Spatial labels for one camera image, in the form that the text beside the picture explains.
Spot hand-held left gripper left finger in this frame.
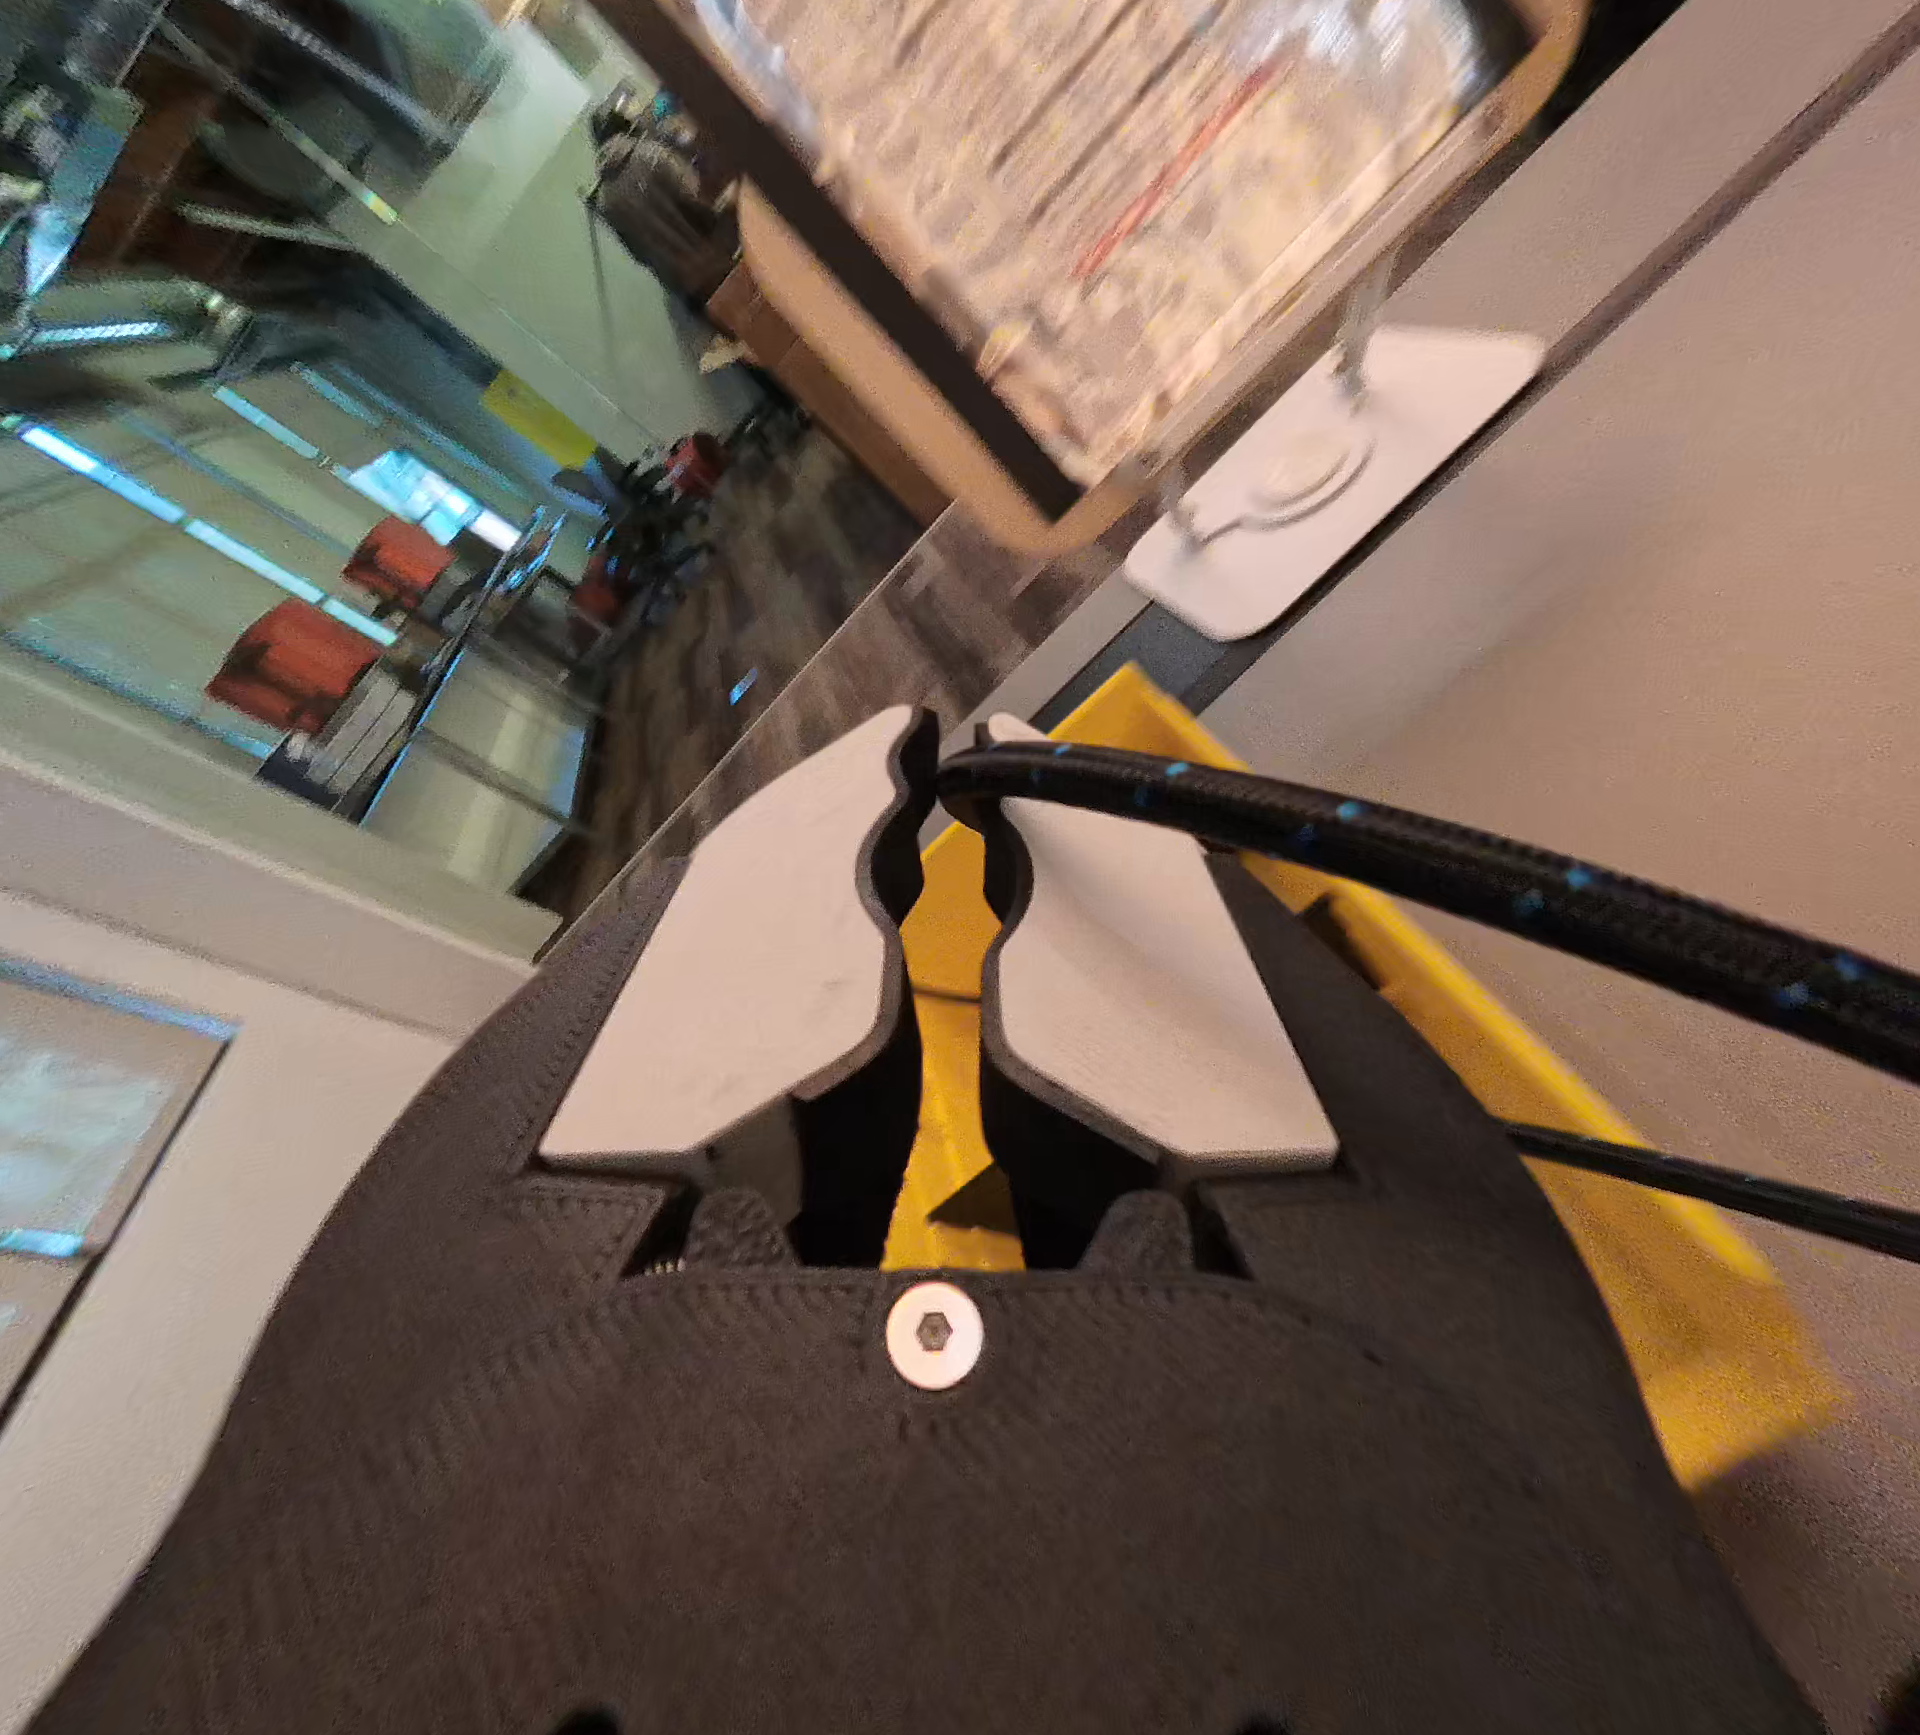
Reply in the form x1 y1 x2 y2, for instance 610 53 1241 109
539 704 940 1160

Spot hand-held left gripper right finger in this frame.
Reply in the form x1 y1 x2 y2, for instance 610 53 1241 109
974 712 1340 1186

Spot black braided hdmi cable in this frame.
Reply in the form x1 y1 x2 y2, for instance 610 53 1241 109
936 740 1920 1090

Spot black flat pad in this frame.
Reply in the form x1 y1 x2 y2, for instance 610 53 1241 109
1110 596 1248 718

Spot yellow plastic bin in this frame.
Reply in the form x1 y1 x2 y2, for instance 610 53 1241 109
876 662 1848 1490

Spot white stand base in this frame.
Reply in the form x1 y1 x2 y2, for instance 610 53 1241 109
1124 327 1548 642

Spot white framed window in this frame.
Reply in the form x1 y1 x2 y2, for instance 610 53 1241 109
0 956 241 1414

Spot instruction sheet display board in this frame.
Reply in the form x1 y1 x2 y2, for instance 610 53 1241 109
592 0 1592 561

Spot yellow wall sign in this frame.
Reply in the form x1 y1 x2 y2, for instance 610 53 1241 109
481 371 597 471

